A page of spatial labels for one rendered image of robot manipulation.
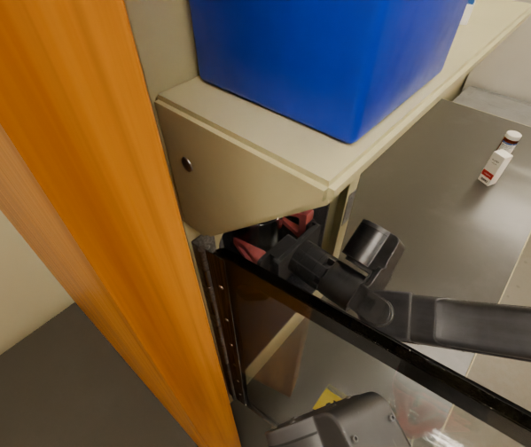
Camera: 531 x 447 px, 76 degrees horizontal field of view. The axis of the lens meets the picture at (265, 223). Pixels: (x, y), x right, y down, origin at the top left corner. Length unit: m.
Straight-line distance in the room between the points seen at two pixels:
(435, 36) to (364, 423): 0.18
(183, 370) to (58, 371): 0.62
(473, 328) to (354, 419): 0.28
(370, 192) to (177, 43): 0.88
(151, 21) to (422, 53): 0.13
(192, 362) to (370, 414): 0.09
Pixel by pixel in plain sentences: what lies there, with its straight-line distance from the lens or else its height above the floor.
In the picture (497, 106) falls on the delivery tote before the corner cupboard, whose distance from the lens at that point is 3.22.
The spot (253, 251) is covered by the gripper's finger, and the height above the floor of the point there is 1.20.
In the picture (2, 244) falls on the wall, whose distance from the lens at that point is 0.75.
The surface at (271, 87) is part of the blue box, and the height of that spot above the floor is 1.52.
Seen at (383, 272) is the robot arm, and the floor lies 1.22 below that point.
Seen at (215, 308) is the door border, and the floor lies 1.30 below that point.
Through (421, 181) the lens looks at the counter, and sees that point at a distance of 1.12.
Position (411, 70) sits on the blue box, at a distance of 0.18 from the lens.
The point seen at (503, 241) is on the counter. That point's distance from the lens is 1.04.
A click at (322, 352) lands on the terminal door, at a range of 0.28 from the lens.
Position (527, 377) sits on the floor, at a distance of 2.06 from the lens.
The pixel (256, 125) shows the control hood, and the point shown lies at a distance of 0.16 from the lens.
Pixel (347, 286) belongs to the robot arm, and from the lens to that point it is 0.48.
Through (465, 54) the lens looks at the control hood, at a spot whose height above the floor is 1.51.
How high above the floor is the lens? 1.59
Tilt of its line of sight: 47 degrees down
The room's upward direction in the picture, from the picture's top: straight up
